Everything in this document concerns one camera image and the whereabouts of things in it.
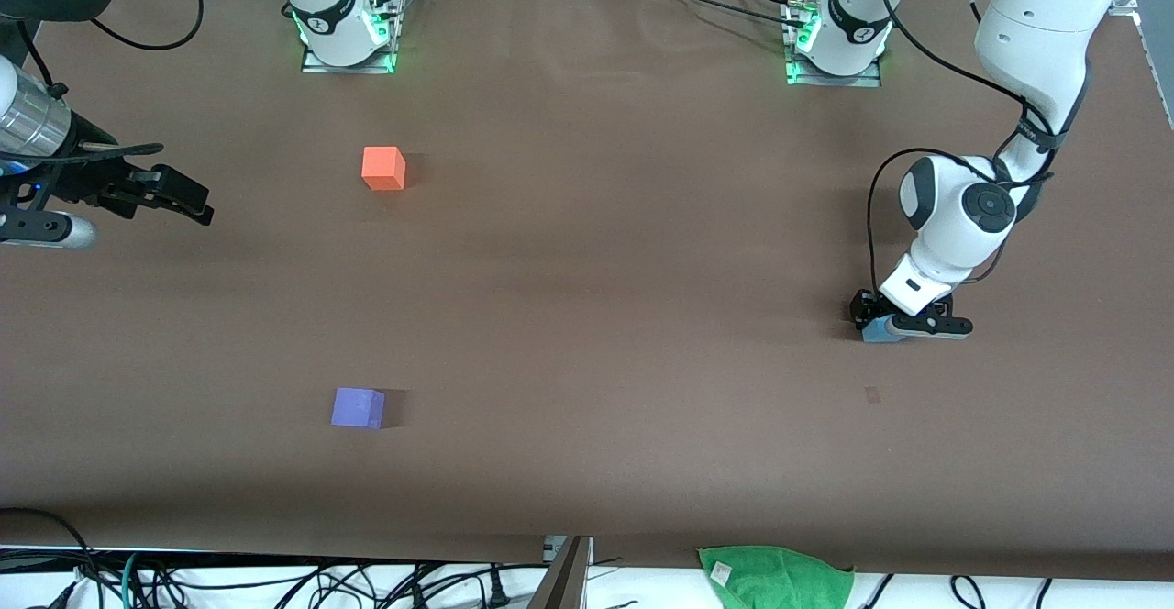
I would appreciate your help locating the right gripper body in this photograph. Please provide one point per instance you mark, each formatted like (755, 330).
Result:
(84, 181)

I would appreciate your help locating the blue foam block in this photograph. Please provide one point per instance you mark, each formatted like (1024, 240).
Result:
(876, 332)

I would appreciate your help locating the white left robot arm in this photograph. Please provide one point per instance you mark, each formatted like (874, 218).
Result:
(1036, 31)

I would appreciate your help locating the orange foam block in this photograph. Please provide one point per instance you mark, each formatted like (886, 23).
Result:
(381, 169)

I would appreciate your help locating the purple foam block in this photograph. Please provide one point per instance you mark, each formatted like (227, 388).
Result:
(356, 407)

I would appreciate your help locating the brown table cover sheet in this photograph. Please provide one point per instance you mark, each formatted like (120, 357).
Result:
(596, 315)

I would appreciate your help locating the green cloth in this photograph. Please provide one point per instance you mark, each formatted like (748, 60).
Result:
(780, 581)

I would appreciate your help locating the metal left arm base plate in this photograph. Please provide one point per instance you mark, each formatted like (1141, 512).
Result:
(867, 77)

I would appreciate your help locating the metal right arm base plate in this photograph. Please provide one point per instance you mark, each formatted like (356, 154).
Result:
(390, 49)

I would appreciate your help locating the grey metal post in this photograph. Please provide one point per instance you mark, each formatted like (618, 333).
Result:
(564, 581)

